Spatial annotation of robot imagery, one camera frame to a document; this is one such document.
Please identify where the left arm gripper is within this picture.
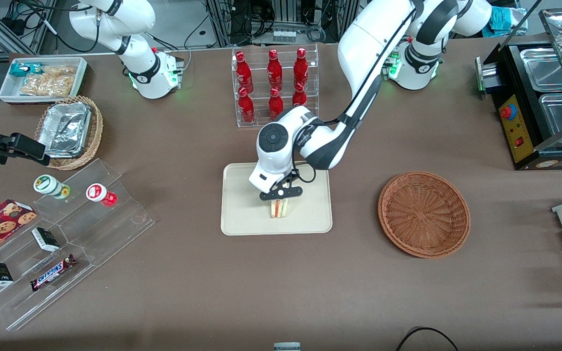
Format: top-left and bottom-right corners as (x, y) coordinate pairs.
(249, 162), (296, 195)

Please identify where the sandwich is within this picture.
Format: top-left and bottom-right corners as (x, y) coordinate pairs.
(270, 198), (289, 219)

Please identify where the aluminium foil tray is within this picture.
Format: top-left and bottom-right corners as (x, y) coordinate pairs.
(37, 101), (92, 158)

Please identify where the beige plastic tray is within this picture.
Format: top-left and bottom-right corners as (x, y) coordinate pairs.
(221, 162), (333, 236)

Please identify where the light wicker basket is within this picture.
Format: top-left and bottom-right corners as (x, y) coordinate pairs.
(35, 96), (104, 171)

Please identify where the round brown wicker basket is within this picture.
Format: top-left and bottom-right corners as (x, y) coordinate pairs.
(378, 171), (471, 258)

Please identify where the green lid yogurt cup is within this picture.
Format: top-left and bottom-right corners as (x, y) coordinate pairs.
(33, 175), (71, 200)

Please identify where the white rectangular snack bin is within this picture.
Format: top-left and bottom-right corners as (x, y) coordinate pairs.
(0, 57), (89, 105)

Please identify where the clear bag of chips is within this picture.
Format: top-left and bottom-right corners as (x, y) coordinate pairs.
(20, 76), (75, 97)
(42, 65), (77, 79)

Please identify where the clear acrylic bottle rack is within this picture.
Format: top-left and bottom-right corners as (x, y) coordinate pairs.
(231, 44), (320, 129)

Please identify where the teal snack packet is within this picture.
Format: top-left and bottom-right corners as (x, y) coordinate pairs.
(9, 63), (47, 78)

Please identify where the red lid yogurt cup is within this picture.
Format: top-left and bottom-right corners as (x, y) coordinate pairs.
(86, 183), (118, 207)

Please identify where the red cola bottle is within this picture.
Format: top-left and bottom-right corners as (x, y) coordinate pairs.
(269, 88), (284, 120)
(238, 87), (256, 123)
(294, 47), (308, 88)
(235, 51), (254, 93)
(292, 81), (307, 108)
(267, 49), (283, 91)

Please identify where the clear acrylic tiered stand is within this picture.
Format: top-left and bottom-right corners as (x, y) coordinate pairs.
(0, 158), (156, 332)

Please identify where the snickers chocolate bar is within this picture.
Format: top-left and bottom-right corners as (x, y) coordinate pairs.
(30, 254), (78, 292)

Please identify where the aluminium equipment rack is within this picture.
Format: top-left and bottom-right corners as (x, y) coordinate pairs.
(205, 0), (364, 47)

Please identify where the black food warmer yellow panel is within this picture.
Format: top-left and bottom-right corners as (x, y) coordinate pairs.
(475, 7), (562, 171)

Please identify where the teal plastic bag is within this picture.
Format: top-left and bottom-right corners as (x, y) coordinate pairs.
(488, 6), (525, 35)

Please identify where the round-ended wrist camera box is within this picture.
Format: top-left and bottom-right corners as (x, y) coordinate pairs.
(260, 186), (304, 201)

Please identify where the black camera cable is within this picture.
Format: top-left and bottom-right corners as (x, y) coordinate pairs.
(292, 10), (421, 184)

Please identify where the black cable loop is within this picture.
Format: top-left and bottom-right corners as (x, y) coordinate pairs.
(396, 327), (459, 351)

